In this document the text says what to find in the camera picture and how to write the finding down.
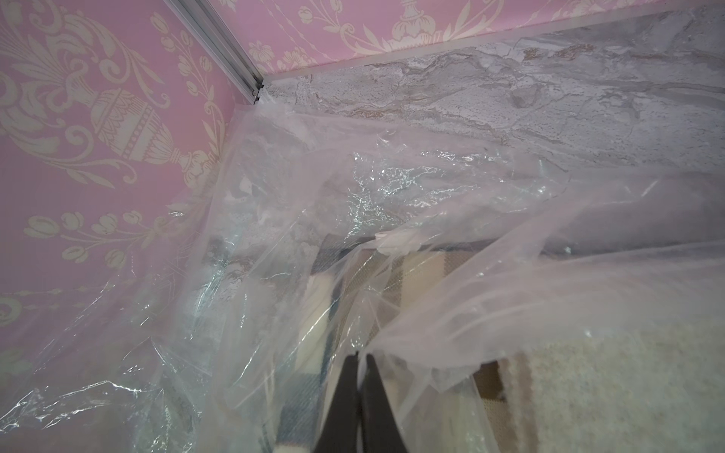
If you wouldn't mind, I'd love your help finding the clear plastic vacuum bag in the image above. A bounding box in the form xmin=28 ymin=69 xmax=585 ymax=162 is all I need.
xmin=1 ymin=107 xmax=724 ymax=452

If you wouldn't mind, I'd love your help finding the cream fuzzy scarf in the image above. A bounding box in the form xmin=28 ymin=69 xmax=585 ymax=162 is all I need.
xmin=500 ymin=322 xmax=724 ymax=452

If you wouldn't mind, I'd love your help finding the beige plaid scarf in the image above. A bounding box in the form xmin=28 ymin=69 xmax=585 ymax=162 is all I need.
xmin=262 ymin=236 xmax=517 ymax=452

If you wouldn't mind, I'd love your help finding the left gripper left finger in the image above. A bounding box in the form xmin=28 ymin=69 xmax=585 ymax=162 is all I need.
xmin=313 ymin=353 xmax=360 ymax=453

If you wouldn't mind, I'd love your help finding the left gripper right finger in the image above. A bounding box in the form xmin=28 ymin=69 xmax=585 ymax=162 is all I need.
xmin=360 ymin=354 xmax=409 ymax=453

